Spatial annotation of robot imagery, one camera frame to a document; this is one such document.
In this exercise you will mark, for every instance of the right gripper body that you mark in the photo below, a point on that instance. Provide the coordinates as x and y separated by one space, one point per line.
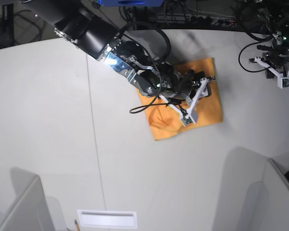
178 86

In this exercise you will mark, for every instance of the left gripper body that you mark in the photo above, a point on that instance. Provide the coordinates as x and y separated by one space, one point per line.
277 57

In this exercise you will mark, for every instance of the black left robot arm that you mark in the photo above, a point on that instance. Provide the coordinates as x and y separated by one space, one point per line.
272 12

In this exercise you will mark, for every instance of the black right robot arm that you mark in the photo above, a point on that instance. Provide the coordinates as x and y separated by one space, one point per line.
104 42

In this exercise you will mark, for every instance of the white power strip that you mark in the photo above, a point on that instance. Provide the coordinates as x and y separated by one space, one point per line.
176 18

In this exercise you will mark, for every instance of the blue device with oval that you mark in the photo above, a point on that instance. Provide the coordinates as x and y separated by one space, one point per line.
141 3

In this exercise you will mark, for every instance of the pencil on table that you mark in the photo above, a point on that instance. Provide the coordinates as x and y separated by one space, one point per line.
76 225

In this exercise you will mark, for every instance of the grey partition panel left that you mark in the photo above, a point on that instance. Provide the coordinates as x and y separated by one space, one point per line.
29 211

